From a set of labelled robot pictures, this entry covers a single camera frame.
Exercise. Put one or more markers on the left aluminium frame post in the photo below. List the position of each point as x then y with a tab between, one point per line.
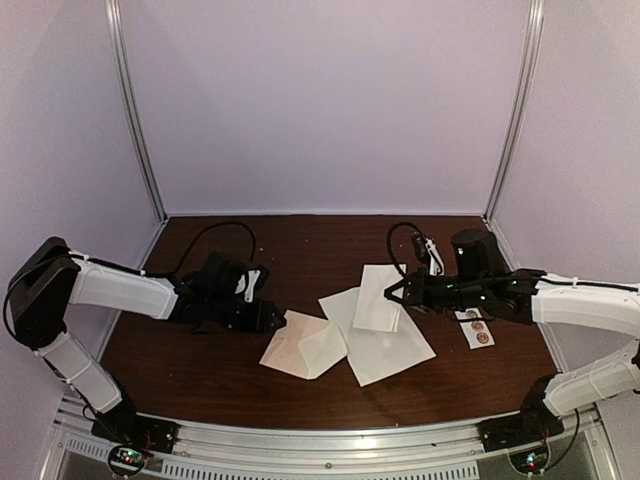
131	111

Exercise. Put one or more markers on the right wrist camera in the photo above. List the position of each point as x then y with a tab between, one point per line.
427	253

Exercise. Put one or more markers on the white letter paper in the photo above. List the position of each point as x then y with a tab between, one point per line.
374	311

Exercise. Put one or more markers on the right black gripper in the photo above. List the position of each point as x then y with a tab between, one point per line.
418	281

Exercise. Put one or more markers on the cream envelope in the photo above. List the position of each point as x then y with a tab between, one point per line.
306	347

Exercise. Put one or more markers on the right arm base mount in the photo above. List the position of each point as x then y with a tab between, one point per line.
524	436

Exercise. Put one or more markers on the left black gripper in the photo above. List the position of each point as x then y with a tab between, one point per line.
259	321

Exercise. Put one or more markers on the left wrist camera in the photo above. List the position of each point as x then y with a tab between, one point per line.
251	282

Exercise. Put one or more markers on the right aluminium frame post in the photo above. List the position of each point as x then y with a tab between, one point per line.
530	54

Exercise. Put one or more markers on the sticker strip with seals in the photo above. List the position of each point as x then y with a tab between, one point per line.
474	328

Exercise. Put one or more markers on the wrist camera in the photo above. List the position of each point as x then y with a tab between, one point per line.
251	282
427	253

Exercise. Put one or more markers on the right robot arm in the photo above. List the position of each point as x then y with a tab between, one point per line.
529	296

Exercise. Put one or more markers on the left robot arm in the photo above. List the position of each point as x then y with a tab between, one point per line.
222	291

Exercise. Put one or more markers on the white paper sheet on table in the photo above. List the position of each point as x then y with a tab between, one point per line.
374	355

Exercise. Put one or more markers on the aluminium frame post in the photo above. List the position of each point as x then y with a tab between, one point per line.
131	111
530	54

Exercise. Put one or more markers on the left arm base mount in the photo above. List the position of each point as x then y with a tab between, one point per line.
132	451

